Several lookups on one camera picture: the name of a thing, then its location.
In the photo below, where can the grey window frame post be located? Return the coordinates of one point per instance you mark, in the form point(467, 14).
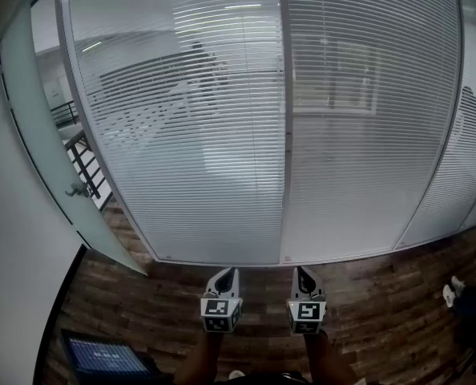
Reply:
point(287, 94)

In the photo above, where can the person's right forearm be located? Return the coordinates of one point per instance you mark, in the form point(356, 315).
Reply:
point(326, 359)

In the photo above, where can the frosted glass door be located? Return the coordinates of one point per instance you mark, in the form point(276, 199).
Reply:
point(27, 94)

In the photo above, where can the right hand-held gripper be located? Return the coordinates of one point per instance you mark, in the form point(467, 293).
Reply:
point(307, 313)

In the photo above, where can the person's left forearm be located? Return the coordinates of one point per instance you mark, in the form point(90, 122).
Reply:
point(204, 355)

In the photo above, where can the person's left white shoe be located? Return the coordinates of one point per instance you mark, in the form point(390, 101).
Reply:
point(237, 374)

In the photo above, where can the black tablet with blue screen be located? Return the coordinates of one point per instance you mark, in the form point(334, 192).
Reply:
point(106, 359)

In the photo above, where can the person's dark clothing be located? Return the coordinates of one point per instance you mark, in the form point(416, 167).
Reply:
point(270, 380)

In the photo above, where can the person's white shoe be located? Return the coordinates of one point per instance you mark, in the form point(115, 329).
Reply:
point(237, 374)
point(448, 296)
point(457, 285)

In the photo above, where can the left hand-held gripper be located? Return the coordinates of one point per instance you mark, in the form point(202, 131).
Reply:
point(220, 308)

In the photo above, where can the black metal railing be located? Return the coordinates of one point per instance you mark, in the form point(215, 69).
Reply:
point(77, 136)

